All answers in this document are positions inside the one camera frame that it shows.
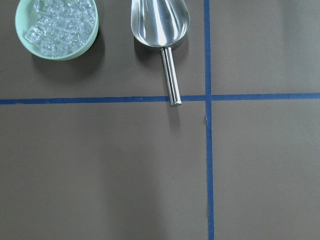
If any green bowl of ice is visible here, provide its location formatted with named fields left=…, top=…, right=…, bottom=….
left=15, top=0, right=99, bottom=61

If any steel ice scoop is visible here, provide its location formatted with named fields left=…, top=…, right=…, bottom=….
left=130, top=0, right=190, bottom=106

